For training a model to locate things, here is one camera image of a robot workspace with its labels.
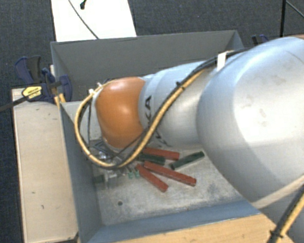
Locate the dark green flat block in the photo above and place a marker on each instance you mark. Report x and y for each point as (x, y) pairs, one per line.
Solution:
(187, 160)
(153, 158)

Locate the grey metal bin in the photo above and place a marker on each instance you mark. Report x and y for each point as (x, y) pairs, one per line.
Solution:
(150, 201)

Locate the red-brown flat block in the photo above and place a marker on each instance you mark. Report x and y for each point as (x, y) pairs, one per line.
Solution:
(164, 153)
(152, 178)
(172, 174)

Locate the pale wood board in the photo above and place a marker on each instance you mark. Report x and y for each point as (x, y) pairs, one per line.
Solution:
(44, 172)

